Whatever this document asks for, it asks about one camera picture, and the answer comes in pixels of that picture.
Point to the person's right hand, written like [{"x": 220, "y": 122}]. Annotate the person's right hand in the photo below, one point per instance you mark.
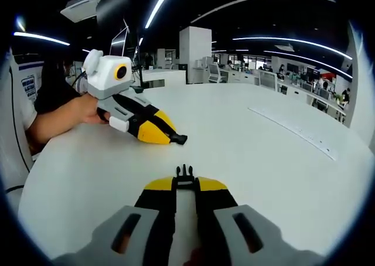
[{"x": 192, "y": 258}]

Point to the white office chair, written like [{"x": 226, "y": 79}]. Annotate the white office chair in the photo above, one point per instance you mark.
[
  {"x": 268, "y": 80},
  {"x": 217, "y": 73}
]

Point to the black plastic buckle pronged part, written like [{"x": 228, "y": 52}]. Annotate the black plastic buckle pronged part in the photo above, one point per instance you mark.
[{"x": 184, "y": 179}]

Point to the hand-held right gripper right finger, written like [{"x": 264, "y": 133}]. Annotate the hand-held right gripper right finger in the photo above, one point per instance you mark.
[{"x": 216, "y": 213}]

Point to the computer monitor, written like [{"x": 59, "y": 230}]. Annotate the computer monitor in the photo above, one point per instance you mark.
[{"x": 118, "y": 42}]

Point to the ceiling air conditioner unit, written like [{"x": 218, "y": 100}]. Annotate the ceiling air conditioner unit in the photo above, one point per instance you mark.
[{"x": 82, "y": 6}]

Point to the blue and white sign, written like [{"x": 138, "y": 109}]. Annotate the blue and white sign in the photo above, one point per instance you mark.
[{"x": 28, "y": 85}]

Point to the person's left hand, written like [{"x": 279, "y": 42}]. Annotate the person's left hand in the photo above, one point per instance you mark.
[{"x": 86, "y": 110}]

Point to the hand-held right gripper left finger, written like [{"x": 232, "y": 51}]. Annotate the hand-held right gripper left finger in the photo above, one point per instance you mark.
[{"x": 152, "y": 213}]

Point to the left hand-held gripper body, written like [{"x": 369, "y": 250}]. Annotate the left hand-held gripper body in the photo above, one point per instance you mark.
[{"x": 105, "y": 78}]

